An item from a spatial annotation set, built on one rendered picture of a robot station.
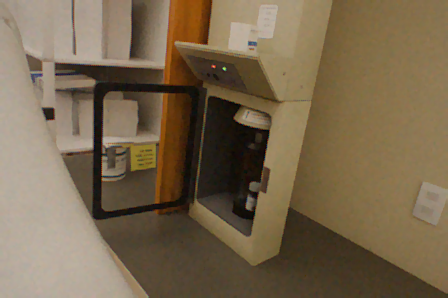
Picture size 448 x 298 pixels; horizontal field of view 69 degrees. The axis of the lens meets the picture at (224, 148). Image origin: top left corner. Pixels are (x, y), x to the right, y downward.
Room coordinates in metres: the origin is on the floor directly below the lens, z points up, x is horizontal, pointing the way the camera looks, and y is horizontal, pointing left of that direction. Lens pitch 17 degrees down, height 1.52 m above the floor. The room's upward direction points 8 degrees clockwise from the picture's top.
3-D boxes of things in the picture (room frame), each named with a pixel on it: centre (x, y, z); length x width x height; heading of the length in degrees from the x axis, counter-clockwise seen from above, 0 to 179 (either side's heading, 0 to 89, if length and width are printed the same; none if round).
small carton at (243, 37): (0.82, -0.01, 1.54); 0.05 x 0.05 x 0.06; 62
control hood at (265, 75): (0.85, 0.02, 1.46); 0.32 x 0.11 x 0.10; 43
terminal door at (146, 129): (0.90, 0.22, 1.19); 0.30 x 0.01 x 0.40; 125
